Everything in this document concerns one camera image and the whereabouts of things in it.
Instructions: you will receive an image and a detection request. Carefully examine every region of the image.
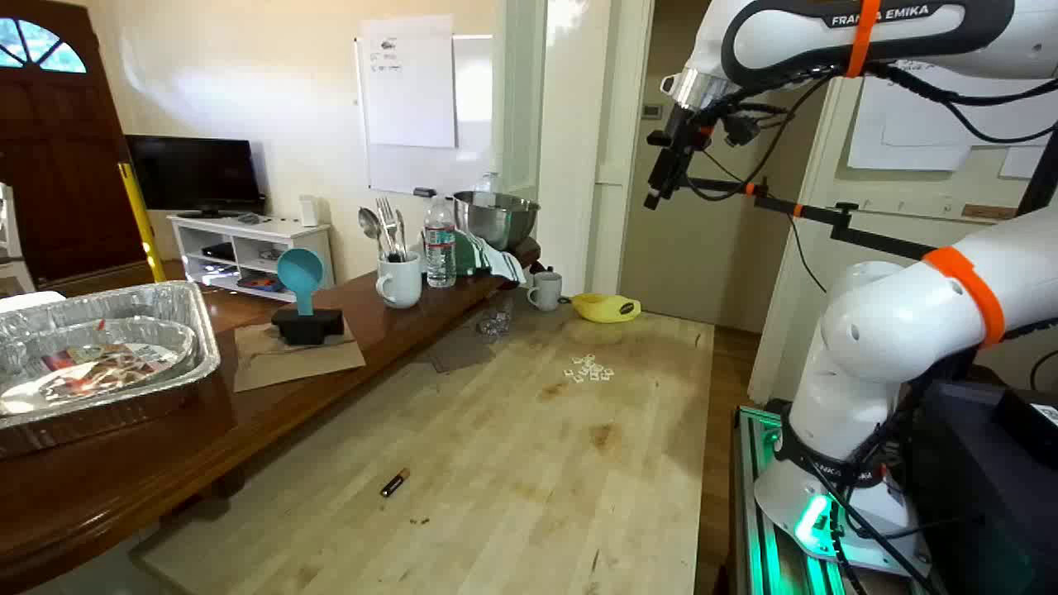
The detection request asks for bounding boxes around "clear water bottle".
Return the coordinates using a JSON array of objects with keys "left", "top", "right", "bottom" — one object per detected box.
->
[{"left": 423, "top": 212, "right": 455, "bottom": 287}]

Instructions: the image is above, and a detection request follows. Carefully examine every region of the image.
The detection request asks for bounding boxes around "aluminium foil tray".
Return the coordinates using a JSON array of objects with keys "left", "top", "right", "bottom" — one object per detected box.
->
[{"left": 0, "top": 280, "right": 221, "bottom": 428}]

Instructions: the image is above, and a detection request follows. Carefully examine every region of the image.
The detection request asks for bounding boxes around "pile of white letter tiles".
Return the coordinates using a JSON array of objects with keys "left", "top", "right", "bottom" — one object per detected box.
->
[{"left": 563, "top": 358, "right": 616, "bottom": 385}]

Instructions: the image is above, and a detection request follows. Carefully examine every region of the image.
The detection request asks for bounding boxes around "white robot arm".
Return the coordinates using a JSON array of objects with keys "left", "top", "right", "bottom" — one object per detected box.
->
[{"left": 649, "top": 0, "right": 1058, "bottom": 575}]

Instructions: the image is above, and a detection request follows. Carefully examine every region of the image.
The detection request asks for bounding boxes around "black television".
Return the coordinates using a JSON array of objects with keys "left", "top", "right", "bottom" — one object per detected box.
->
[{"left": 125, "top": 135, "right": 263, "bottom": 212}]

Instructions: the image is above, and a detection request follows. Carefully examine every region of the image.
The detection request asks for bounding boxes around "brown paper sheet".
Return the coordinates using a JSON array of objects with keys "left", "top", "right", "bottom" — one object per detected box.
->
[{"left": 234, "top": 323, "right": 363, "bottom": 393}]

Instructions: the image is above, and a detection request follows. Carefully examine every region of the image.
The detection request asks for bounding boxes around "dark wooden side table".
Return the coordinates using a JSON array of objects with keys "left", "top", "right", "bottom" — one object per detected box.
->
[{"left": 0, "top": 275, "right": 503, "bottom": 595}]

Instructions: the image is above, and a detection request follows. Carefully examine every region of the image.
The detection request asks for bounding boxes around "green lit robot base rail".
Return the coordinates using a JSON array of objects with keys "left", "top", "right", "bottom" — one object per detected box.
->
[{"left": 730, "top": 401, "right": 939, "bottom": 595}]

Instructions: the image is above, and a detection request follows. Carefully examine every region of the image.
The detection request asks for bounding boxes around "white mug with utensils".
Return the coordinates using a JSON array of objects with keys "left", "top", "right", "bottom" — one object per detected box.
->
[{"left": 372, "top": 254, "right": 423, "bottom": 312}]

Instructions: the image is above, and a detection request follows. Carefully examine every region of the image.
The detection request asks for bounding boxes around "white mug near table edge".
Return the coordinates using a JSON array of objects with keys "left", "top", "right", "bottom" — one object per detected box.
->
[{"left": 525, "top": 270, "right": 563, "bottom": 312}]

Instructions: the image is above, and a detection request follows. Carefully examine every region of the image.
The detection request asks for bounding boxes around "white tv shelf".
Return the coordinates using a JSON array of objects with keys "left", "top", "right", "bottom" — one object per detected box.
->
[{"left": 168, "top": 213, "right": 335, "bottom": 305}]

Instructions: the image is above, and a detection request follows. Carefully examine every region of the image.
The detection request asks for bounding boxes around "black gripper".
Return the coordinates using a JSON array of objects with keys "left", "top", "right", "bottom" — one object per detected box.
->
[{"left": 643, "top": 104, "right": 714, "bottom": 208}]

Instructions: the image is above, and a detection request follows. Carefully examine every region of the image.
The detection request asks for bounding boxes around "steel mixing bowl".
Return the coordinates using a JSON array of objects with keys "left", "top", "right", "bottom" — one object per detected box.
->
[{"left": 455, "top": 190, "right": 537, "bottom": 249}]

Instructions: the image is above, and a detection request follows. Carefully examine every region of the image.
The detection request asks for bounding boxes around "small black object on table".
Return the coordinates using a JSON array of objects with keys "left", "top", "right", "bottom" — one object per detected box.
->
[{"left": 379, "top": 470, "right": 410, "bottom": 500}]

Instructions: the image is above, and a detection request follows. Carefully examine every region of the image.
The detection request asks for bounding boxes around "black camera tripod arm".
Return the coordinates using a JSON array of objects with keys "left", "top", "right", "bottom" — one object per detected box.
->
[{"left": 742, "top": 180, "right": 932, "bottom": 261}]

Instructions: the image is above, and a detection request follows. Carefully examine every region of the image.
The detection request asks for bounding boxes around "white paper whiteboard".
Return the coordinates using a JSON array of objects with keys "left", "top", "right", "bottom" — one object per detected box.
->
[{"left": 358, "top": 15, "right": 497, "bottom": 194}]

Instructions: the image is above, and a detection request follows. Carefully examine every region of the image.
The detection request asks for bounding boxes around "yellow bowl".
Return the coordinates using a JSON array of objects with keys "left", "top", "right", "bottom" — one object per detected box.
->
[{"left": 573, "top": 294, "right": 640, "bottom": 323}]

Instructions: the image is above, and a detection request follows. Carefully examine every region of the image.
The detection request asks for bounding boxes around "striped green white towel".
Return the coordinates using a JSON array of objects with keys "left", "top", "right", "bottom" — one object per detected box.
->
[{"left": 455, "top": 232, "right": 525, "bottom": 283}]

